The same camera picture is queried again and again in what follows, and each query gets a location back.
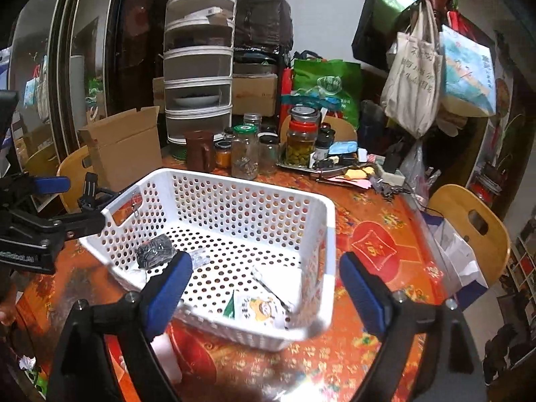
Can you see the brown cardboard box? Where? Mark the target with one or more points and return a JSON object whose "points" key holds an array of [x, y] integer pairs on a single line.
{"points": [[255, 94]]}

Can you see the black hanging bag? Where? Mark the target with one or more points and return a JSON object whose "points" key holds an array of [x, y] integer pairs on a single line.
{"points": [[368, 37]]}

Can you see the black clip tool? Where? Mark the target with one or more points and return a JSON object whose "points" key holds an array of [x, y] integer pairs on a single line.
{"points": [[90, 188]]}

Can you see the blue and white paper bag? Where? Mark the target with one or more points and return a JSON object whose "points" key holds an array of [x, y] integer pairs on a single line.
{"points": [[456, 255]]}

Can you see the beige canvas tote bag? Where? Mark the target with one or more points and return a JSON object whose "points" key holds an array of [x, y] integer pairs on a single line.
{"points": [[412, 79]]}

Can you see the green lidded glass jar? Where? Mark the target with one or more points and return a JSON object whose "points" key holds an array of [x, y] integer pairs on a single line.
{"points": [[245, 153]]}

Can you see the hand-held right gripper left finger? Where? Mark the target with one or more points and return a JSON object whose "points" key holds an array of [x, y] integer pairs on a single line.
{"points": [[165, 297]]}

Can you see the green paper bag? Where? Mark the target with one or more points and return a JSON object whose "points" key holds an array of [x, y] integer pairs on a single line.
{"points": [[395, 2]]}

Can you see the dark lidded jar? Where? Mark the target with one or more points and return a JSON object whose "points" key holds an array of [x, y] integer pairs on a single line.
{"points": [[325, 144]]}

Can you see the cube storage shelf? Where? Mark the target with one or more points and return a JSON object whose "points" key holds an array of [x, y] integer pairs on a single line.
{"points": [[521, 259]]}

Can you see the white tube packet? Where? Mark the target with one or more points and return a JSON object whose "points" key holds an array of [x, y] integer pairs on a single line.
{"points": [[280, 278]]}

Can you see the clear glass jar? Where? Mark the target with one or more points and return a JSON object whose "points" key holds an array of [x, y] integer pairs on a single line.
{"points": [[269, 155]]}

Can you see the metal tray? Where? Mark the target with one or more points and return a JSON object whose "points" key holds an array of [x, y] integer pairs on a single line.
{"points": [[293, 167]]}

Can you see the blue face mask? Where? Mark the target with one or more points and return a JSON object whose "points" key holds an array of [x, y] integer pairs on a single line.
{"points": [[343, 148]]}

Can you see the brown mug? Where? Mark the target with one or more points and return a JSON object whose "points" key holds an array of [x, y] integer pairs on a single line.
{"points": [[199, 150]]}

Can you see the dark patterned pouch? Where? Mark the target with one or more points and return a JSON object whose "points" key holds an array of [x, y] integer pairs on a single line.
{"points": [[155, 252]]}

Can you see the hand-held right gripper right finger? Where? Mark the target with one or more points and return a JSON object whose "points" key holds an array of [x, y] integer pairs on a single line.
{"points": [[364, 293]]}

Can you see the small orange jar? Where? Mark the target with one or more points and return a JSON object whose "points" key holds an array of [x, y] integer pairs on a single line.
{"points": [[223, 157]]}

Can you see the green shopping bag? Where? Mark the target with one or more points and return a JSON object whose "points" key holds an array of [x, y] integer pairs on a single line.
{"points": [[331, 81]]}

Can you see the white cartoon snack packet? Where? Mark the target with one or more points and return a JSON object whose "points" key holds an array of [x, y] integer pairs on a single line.
{"points": [[259, 307]]}

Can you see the black plastic bag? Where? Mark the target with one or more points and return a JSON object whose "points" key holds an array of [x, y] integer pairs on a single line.
{"points": [[264, 21]]}

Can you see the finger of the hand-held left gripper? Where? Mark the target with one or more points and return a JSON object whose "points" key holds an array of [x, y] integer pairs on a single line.
{"points": [[79, 222], [50, 185]]}

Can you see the clear plastic bag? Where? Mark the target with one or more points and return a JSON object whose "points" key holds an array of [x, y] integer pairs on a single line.
{"points": [[414, 171]]}

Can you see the open cardboard box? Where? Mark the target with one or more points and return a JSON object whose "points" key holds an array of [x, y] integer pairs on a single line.
{"points": [[125, 146]]}

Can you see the tiered mesh food cover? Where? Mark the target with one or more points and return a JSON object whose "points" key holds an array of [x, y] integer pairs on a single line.
{"points": [[199, 67]]}

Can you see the green packet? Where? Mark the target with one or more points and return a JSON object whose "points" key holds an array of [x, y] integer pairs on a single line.
{"points": [[229, 306]]}

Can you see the blue printed tote bag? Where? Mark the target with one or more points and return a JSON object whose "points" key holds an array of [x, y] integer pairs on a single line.
{"points": [[467, 75]]}

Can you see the red bottle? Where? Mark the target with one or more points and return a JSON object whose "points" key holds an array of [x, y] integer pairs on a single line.
{"points": [[287, 81]]}

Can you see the white perforated plastic basket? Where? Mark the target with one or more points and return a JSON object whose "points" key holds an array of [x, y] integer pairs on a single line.
{"points": [[247, 217]]}

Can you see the red lidded pickle jar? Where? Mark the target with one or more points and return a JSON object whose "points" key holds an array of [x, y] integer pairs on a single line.
{"points": [[301, 140]]}

